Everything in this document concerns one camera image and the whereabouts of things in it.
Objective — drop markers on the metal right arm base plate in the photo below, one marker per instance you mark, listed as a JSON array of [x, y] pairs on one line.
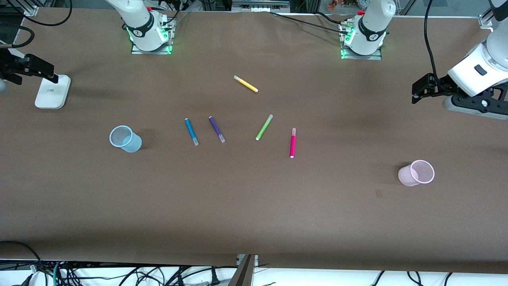
[[152, 51]]

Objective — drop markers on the aluminium frame profile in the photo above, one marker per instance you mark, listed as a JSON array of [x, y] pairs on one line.
[[487, 20], [31, 8]]

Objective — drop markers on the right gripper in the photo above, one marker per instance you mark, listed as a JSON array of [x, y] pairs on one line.
[[8, 63]]

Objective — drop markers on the white desk lamp stand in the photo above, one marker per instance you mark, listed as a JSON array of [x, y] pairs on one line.
[[51, 93]]

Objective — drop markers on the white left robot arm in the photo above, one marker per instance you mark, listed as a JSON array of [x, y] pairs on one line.
[[371, 28]]

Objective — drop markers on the yellow marker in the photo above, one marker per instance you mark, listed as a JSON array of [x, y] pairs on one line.
[[246, 84]]

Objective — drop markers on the translucent blue plastic cup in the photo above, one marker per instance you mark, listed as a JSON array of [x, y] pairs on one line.
[[127, 143]]

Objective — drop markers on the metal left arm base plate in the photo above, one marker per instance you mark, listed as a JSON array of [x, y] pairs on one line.
[[363, 57]]

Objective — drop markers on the pink marker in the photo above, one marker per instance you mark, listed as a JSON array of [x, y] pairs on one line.
[[293, 145]]

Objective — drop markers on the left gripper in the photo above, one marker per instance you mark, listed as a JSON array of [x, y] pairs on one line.
[[443, 85]]

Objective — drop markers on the blue marker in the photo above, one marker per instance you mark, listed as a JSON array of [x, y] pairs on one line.
[[190, 129]]

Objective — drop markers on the translucent pink plastic cup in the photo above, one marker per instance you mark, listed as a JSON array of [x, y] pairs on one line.
[[408, 176]]

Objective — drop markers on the grey metal box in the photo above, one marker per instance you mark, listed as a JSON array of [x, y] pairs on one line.
[[260, 4]]

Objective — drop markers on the dark table leg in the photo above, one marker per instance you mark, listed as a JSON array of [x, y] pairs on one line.
[[243, 274]]

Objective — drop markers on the purple marker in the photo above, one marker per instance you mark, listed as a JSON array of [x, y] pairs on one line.
[[215, 127]]

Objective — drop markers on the green marker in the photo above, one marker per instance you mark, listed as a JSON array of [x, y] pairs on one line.
[[264, 128]]

